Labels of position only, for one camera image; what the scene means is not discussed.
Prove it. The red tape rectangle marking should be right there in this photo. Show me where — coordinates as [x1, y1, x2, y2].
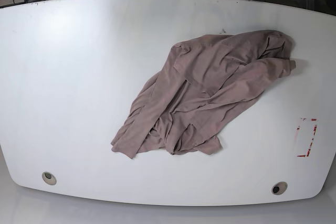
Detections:
[295, 118, 318, 157]

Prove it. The right grey table grommet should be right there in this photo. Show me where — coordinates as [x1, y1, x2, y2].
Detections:
[271, 182, 288, 196]

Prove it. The left grey table grommet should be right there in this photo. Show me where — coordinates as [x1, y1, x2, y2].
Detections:
[42, 172, 57, 186]

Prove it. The grey table grommet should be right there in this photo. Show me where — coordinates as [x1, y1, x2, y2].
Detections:
[271, 182, 288, 196]
[42, 172, 57, 186]

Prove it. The mauve T-shirt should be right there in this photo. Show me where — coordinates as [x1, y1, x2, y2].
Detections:
[111, 30, 296, 158]

